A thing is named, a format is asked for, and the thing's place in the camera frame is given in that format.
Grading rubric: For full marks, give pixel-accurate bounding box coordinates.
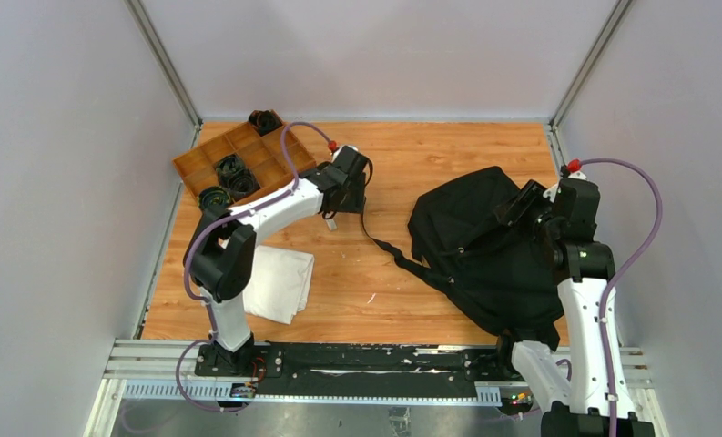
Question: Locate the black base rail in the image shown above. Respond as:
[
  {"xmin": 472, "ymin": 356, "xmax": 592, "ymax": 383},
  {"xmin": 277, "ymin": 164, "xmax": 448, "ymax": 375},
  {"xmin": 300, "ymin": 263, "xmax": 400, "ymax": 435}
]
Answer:
[{"xmin": 191, "ymin": 342, "xmax": 524, "ymax": 400}]

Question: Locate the white folded cloth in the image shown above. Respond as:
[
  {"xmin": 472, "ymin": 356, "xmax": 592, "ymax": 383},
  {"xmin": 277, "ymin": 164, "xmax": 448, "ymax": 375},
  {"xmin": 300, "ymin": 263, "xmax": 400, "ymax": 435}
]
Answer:
[{"xmin": 243, "ymin": 245, "xmax": 315, "ymax": 325}]

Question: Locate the black backpack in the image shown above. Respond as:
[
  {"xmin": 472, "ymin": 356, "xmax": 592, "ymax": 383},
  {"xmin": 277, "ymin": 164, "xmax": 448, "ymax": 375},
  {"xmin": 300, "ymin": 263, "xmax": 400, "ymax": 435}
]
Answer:
[{"xmin": 374, "ymin": 166, "xmax": 564, "ymax": 351}]

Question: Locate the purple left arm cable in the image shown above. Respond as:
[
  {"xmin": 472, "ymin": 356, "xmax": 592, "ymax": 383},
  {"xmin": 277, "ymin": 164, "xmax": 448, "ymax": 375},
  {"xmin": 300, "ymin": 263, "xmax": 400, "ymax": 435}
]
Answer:
[{"xmin": 175, "ymin": 121, "xmax": 338, "ymax": 414}]

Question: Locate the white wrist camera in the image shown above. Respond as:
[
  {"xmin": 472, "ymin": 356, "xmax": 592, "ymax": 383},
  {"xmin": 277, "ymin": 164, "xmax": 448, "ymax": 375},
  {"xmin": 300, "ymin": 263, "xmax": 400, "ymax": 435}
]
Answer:
[
  {"xmin": 329, "ymin": 142, "xmax": 358, "ymax": 162},
  {"xmin": 543, "ymin": 159, "xmax": 587, "ymax": 202}
]

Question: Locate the rolled dark belt top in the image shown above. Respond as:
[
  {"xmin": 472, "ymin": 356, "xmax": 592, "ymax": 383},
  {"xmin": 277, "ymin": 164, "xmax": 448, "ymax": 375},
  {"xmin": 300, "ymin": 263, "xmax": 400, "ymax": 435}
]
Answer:
[{"xmin": 248, "ymin": 110, "xmax": 283, "ymax": 137}]

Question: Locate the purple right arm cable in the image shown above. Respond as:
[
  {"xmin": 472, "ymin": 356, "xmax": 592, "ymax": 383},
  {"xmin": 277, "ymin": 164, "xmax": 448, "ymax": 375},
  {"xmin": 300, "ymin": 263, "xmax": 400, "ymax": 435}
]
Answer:
[{"xmin": 565, "ymin": 158, "xmax": 665, "ymax": 437}]

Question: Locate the rolled dark belt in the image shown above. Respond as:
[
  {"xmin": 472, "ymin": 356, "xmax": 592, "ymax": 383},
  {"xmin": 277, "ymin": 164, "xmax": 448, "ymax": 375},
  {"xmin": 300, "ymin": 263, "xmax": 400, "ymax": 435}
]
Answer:
[
  {"xmin": 248, "ymin": 110, "xmax": 283, "ymax": 137},
  {"xmin": 215, "ymin": 154, "xmax": 249, "ymax": 185},
  {"xmin": 229, "ymin": 172, "xmax": 260, "ymax": 201},
  {"xmin": 198, "ymin": 186, "xmax": 233, "ymax": 211}
]

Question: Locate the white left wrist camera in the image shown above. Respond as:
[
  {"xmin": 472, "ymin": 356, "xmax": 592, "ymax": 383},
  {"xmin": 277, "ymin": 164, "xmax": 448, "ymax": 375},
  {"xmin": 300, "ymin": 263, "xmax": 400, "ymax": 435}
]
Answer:
[{"xmin": 329, "ymin": 142, "xmax": 358, "ymax": 162}]

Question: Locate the rolled dark belt middle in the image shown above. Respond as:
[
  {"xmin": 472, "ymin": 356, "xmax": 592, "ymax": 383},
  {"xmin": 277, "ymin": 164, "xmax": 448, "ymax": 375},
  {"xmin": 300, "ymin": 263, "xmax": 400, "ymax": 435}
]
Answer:
[{"xmin": 215, "ymin": 154, "xmax": 249, "ymax": 185}]

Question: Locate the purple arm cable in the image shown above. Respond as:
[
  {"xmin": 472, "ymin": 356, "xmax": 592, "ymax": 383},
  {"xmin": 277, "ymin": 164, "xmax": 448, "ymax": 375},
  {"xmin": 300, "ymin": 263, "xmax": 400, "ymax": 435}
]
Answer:
[
  {"xmin": 565, "ymin": 158, "xmax": 665, "ymax": 437},
  {"xmin": 175, "ymin": 121, "xmax": 338, "ymax": 414}
]

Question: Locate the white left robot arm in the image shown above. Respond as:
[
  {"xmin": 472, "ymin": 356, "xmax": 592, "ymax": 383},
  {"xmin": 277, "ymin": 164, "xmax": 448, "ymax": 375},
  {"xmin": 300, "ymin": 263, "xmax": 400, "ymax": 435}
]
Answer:
[{"xmin": 183, "ymin": 146, "xmax": 372, "ymax": 376}]

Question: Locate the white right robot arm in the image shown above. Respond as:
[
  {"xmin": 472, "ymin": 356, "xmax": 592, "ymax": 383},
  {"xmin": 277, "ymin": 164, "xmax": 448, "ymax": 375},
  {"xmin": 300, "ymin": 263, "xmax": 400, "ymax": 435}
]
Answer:
[{"xmin": 494, "ymin": 178, "xmax": 656, "ymax": 436}]

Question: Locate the wooden compartment tray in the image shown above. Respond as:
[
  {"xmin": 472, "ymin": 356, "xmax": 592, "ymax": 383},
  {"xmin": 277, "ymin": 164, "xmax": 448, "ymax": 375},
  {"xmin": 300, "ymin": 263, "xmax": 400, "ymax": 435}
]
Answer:
[{"xmin": 173, "ymin": 110, "xmax": 316, "ymax": 210}]

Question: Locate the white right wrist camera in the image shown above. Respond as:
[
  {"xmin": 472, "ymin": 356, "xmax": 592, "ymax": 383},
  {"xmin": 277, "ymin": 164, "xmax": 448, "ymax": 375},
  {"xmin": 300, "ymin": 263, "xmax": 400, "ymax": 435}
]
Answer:
[{"xmin": 543, "ymin": 159, "xmax": 587, "ymax": 202}]

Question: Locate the rolled dark belt centre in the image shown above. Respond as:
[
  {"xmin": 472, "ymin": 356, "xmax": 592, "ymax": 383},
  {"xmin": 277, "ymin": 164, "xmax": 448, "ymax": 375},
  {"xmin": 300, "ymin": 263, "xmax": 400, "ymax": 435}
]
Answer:
[{"xmin": 229, "ymin": 172, "xmax": 260, "ymax": 201}]

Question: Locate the rolled dark belt front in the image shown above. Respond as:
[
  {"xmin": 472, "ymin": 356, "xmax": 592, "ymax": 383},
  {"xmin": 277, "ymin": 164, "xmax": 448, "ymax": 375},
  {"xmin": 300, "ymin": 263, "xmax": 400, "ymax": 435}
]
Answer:
[{"xmin": 198, "ymin": 186, "xmax": 233, "ymax": 211}]

